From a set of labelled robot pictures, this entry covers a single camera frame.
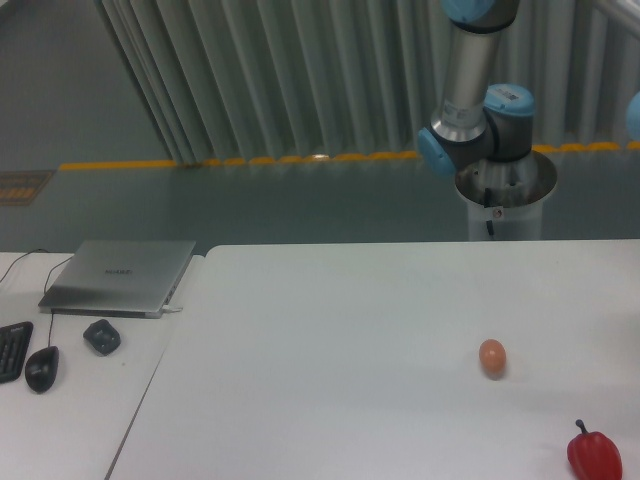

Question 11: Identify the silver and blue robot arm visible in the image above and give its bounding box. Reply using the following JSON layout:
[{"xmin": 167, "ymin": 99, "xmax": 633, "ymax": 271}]
[{"xmin": 418, "ymin": 1, "xmax": 549, "ymax": 182}]

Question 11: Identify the red bell pepper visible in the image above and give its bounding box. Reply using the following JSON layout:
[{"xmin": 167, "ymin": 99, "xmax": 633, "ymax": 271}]
[{"xmin": 566, "ymin": 419, "xmax": 623, "ymax": 480}]

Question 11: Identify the grey pleated curtain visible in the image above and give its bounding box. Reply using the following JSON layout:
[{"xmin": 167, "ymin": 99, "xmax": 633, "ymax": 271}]
[{"xmin": 97, "ymin": 1, "xmax": 639, "ymax": 165}]

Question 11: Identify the brown egg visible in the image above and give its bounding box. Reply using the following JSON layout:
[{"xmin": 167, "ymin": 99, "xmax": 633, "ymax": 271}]
[{"xmin": 478, "ymin": 339, "xmax": 507, "ymax": 378}]

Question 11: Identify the closed silver laptop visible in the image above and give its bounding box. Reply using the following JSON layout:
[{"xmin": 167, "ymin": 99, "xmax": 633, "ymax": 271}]
[{"xmin": 39, "ymin": 240, "xmax": 196, "ymax": 318}]

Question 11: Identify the small black gadget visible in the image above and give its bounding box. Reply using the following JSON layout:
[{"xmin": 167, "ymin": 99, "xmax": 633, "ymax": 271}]
[{"xmin": 83, "ymin": 319, "xmax": 121, "ymax": 356}]

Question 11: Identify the black computer mouse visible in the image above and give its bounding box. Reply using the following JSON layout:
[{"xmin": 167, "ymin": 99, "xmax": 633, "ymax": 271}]
[{"xmin": 24, "ymin": 346, "xmax": 59, "ymax": 394}]

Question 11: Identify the black keyboard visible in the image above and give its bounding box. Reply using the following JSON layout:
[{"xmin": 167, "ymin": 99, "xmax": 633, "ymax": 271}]
[{"xmin": 0, "ymin": 321, "xmax": 33, "ymax": 384}]

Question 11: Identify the black pedestal cable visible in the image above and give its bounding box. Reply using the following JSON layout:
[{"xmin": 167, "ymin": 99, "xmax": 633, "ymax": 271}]
[{"xmin": 482, "ymin": 186, "xmax": 496, "ymax": 239}]

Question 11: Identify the white cylindrical robot pedestal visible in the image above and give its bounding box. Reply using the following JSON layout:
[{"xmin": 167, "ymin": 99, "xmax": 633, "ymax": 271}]
[{"xmin": 455, "ymin": 151, "xmax": 558, "ymax": 241}]

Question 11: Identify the black mouse cable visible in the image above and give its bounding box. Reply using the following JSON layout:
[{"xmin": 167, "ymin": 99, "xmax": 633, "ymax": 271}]
[{"xmin": 42, "ymin": 259, "xmax": 75, "ymax": 348}]

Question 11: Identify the black thin cable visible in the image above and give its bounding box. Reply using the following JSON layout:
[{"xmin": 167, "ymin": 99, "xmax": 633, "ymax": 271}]
[{"xmin": 0, "ymin": 249, "xmax": 52, "ymax": 285}]

